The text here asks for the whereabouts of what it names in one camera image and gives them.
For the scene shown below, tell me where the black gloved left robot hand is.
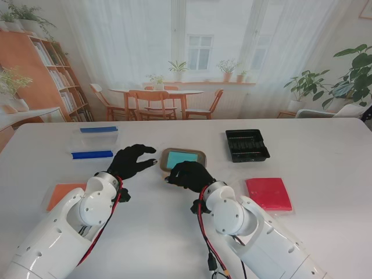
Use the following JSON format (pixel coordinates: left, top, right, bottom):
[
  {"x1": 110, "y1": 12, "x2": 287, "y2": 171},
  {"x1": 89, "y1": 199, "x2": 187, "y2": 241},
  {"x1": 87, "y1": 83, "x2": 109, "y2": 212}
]
[{"x1": 106, "y1": 144, "x2": 159, "y2": 189}]

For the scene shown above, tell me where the black stand clamp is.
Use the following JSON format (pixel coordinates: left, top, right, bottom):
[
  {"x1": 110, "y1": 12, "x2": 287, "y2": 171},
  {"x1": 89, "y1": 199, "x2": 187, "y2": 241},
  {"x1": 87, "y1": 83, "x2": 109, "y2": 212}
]
[{"x1": 361, "y1": 105, "x2": 372, "y2": 124}]

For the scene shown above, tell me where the clear lid with teal label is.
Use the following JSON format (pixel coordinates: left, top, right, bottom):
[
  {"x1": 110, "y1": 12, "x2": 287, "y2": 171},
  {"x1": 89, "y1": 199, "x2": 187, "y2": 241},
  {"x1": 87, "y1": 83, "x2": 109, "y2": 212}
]
[{"x1": 159, "y1": 147, "x2": 208, "y2": 172}]

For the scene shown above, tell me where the brown kraft paper container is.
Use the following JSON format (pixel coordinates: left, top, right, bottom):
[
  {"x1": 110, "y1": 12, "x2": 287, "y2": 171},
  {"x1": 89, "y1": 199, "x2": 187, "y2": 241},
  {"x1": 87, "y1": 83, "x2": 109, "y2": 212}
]
[{"x1": 159, "y1": 148, "x2": 208, "y2": 180}]

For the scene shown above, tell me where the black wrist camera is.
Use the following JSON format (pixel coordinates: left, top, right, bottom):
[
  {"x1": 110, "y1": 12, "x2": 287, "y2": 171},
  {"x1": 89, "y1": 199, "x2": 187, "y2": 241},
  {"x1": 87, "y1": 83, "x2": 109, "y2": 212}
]
[
  {"x1": 190, "y1": 200, "x2": 213, "y2": 215},
  {"x1": 117, "y1": 188, "x2": 131, "y2": 203}
]

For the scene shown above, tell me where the clear lid with orange label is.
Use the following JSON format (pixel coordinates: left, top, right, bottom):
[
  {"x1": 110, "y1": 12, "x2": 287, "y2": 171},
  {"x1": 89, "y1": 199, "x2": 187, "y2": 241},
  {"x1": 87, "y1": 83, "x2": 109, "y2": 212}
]
[{"x1": 46, "y1": 183, "x2": 88, "y2": 212}]

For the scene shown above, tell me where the black plastic tray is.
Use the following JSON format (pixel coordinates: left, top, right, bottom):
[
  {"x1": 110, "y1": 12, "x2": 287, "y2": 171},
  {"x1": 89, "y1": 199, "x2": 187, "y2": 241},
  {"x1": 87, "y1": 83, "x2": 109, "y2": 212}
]
[{"x1": 225, "y1": 129, "x2": 271, "y2": 163}]

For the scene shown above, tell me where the clear lid with red label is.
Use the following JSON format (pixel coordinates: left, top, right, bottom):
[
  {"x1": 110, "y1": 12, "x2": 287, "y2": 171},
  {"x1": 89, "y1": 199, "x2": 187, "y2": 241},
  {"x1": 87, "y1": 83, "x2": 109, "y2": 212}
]
[{"x1": 242, "y1": 177, "x2": 296, "y2": 217}]

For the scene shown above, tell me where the red black right arm cable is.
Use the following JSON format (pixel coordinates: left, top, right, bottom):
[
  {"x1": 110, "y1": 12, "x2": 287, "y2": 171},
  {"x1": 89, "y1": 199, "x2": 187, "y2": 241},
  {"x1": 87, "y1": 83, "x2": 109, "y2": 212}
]
[{"x1": 197, "y1": 191, "x2": 248, "y2": 279}]

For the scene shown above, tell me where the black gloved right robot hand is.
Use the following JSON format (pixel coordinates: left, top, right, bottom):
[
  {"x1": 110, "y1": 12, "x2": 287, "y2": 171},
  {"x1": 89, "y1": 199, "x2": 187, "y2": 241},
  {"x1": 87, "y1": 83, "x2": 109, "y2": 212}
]
[{"x1": 164, "y1": 161, "x2": 216, "y2": 193}]

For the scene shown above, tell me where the red black arm cable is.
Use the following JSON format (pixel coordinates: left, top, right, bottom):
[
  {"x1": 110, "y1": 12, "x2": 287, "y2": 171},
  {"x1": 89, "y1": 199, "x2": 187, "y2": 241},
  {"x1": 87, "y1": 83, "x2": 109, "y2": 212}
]
[
  {"x1": 197, "y1": 191, "x2": 248, "y2": 279},
  {"x1": 77, "y1": 177, "x2": 124, "y2": 267}
]

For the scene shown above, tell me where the red black left arm cable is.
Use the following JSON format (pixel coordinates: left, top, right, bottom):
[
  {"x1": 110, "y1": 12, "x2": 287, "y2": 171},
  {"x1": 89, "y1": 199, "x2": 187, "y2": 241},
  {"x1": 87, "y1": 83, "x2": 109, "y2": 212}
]
[{"x1": 77, "y1": 177, "x2": 124, "y2": 267}]

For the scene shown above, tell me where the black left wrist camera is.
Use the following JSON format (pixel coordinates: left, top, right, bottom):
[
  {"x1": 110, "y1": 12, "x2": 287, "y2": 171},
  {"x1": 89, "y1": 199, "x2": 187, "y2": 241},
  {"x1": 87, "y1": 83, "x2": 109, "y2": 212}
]
[{"x1": 117, "y1": 188, "x2": 131, "y2": 203}]

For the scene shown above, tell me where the clear container with blue clips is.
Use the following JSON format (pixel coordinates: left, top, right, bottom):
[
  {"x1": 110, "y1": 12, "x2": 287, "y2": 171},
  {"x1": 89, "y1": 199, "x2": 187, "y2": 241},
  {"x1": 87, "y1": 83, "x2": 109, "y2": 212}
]
[{"x1": 69, "y1": 126, "x2": 120, "y2": 161}]

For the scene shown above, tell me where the printed room backdrop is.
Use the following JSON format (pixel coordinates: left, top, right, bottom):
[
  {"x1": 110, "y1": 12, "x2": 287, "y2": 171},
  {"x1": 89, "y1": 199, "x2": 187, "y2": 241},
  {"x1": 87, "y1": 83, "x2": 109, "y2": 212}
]
[{"x1": 0, "y1": 0, "x2": 372, "y2": 128}]

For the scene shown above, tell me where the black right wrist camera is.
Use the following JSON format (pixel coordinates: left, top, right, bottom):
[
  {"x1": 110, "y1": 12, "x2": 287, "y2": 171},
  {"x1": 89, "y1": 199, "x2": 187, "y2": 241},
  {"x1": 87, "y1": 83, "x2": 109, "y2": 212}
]
[{"x1": 190, "y1": 200, "x2": 213, "y2": 215}]

